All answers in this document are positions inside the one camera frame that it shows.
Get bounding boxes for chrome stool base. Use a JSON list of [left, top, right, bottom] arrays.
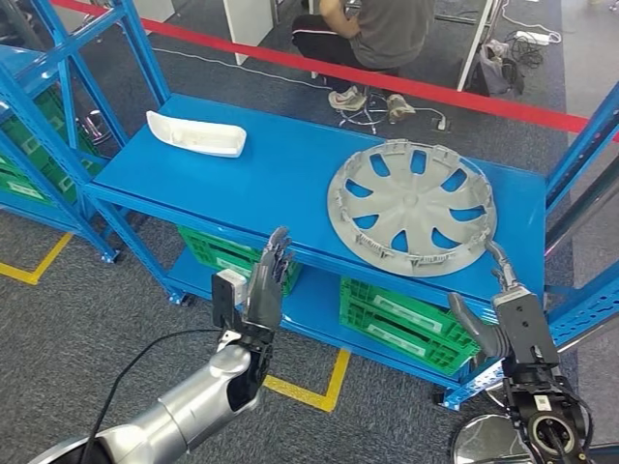
[[338, 89, 390, 137]]

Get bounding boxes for grey bag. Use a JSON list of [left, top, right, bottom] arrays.
[[471, 39, 525, 98]]

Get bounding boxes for white power strip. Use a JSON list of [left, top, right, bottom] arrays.
[[515, 30, 553, 47]]

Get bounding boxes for steel barrier post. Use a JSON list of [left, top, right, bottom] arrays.
[[545, 153, 619, 257]]

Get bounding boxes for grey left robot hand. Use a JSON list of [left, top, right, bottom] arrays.
[[244, 225, 295, 334]]

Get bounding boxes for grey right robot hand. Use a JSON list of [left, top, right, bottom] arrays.
[[447, 239, 519, 360]]

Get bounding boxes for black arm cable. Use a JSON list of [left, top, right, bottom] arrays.
[[79, 328, 221, 464]]

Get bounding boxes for stacked green plastic crates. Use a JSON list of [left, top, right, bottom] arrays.
[[0, 86, 105, 208]]

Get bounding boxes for white desk leg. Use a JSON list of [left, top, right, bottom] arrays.
[[456, 0, 497, 92]]

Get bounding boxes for white floor cable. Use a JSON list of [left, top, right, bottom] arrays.
[[152, 45, 334, 91]]

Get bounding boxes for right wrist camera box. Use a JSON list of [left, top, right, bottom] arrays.
[[493, 286, 561, 369]]

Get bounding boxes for seated person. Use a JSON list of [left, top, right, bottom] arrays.
[[291, 0, 436, 124]]

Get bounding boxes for blue steel shelf rack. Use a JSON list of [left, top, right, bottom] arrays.
[[0, 0, 619, 411], [0, 38, 122, 265]]

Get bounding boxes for chrome stanchion base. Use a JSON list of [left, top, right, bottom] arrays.
[[451, 413, 533, 464]]

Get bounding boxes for yellow floor tape corner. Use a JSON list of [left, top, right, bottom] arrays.
[[263, 347, 352, 415]]

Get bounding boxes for white plastic trim part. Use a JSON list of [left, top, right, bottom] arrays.
[[145, 109, 248, 159]]

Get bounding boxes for green plastic crate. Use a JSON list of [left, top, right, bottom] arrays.
[[177, 225, 303, 297], [338, 276, 485, 378]]

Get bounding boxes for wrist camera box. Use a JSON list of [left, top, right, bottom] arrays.
[[493, 286, 561, 369], [211, 269, 248, 331]]

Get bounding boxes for white cabinet panel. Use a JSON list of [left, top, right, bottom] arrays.
[[222, 0, 275, 67], [133, 0, 176, 27]]

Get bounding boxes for grey plastic wheel hubcap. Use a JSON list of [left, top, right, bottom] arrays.
[[326, 139, 497, 278]]

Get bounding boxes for red barrier tape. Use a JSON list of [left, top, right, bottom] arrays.
[[51, 0, 619, 143]]

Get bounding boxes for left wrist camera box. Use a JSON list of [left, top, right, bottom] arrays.
[[211, 269, 248, 331]]

